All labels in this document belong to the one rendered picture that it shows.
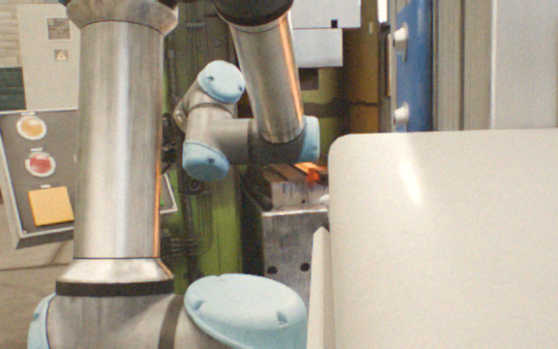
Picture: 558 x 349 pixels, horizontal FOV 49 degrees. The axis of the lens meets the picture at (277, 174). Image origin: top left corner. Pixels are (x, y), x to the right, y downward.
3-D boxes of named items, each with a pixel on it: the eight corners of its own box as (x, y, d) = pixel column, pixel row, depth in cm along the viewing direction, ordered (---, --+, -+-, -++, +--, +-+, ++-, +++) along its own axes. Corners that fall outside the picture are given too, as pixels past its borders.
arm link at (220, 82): (201, 90, 96) (207, 49, 100) (177, 123, 105) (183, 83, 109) (246, 107, 99) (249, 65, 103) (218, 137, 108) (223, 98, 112)
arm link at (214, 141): (245, 159, 92) (250, 100, 98) (173, 161, 94) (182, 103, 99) (253, 183, 99) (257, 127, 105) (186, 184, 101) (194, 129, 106)
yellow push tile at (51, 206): (74, 219, 124) (66, 185, 126) (36, 225, 120) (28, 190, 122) (72, 222, 125) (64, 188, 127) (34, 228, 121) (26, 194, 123)
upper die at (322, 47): (342, 66, 155) (342, 28, 154) (265, 69, 152) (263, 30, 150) (304, 69, 196) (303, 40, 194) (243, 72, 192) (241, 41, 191)
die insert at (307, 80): (319, 90, 165) (318, 67, 164) (292, 91, 164) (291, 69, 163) (294, 88, 194) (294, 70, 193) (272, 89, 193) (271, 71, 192)
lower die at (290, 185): (345, 202, 161) (345, 170, 159) (271, 207, 157) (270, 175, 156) (308, 177, 202) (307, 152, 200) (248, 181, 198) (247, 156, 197)
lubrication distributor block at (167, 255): (180, 272, 166) (177, 224, 164) (158, 275, 165) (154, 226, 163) (180, 269, 169) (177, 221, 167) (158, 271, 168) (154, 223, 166)
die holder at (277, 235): (407, 363, 165) (406, 202, 158) (269, 381, 158) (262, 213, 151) (346, 293, 219) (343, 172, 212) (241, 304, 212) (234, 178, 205)
